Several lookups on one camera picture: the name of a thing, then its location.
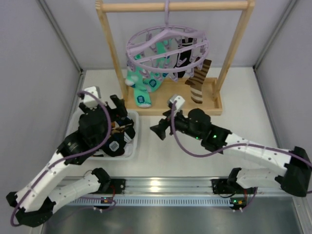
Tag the brown striped sock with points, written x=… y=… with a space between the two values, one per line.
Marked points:
x=196 y=81

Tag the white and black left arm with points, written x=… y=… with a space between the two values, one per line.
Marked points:
x=41 y=198

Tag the aluminium mounting rail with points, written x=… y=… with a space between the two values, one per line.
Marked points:
x=168 y=186

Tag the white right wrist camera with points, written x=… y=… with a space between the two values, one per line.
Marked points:
x=177 y=101

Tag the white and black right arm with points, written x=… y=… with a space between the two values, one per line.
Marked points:
x=289 y=170

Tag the black white striped sock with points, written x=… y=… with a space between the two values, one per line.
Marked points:
x=184 y=58

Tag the mint green sock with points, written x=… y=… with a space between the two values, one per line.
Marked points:
x=134 y=79
x=156 y=79

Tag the white plastic basket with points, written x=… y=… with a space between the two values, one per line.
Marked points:
x=130 y=148

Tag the mint green sock right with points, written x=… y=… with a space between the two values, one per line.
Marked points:
x=156 y=79

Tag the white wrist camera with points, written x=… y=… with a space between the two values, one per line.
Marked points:
x=177 y=101
x=91 y=97

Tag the purple round clip hanger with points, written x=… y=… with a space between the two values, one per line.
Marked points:
x=141 y=48

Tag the brown argyle sock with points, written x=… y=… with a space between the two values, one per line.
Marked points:
x=119 y=128

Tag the grey slotted cable duct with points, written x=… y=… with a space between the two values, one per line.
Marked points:
x=174 y=201

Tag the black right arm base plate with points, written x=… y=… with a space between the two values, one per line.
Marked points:
x=227 y=189

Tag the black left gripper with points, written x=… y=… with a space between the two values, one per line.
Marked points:
x=113 y=112

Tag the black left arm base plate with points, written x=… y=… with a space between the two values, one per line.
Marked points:
x=116 y=186

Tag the mint green sock left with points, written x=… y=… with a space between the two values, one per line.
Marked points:
x=134 y=79

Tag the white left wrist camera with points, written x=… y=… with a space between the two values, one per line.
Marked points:
x=91 y=97

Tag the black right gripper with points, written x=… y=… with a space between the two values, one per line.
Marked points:
x=166 y=125

